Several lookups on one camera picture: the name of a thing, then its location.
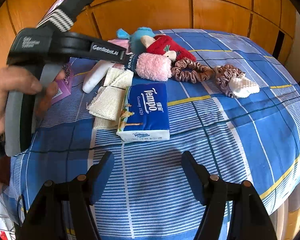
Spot person's left hand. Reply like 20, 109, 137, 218
0, 65, 65, 135

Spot red fluffy sock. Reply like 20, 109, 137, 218
146, 35, 197, 63

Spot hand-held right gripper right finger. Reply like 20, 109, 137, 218
181, 151, 278, 240

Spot blue white tissue pack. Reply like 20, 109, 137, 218
116, 83, 170, 143

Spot pink brown satin scrunchie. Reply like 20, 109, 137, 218
171, 57, 215, 82

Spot purple cardboard box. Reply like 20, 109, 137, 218
51, 62, 74, 104

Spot white knit sock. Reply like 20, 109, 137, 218
229, 76, 260, 98

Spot wooden panelled wardrobe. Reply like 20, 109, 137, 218
0, 0, 300, 75

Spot blue plush toy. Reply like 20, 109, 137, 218
116, 27, 155, 55

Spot dark wooden furniture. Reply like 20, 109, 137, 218
0, 155, 11, 186

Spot cream gauze bandage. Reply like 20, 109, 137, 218
87, 86, 127, 121
93, 116, 120, 130
104, 66, 134, 90

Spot pink fluffy towel roll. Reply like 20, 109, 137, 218
110, 52, 172, 82

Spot grey cloth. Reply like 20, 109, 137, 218
274, 195, 300, 240

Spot light pink cloth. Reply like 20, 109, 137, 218
107, 38, 130, 53

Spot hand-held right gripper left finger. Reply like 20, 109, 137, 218
19, 151, 115, 240

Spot white red plastic bag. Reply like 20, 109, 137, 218
0, 182, 23, 240

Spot blue plaid bed sheet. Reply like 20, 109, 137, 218
2, 29, 300, 240

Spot mauve satin scrunchie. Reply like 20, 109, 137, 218
214, 64, 245, 98

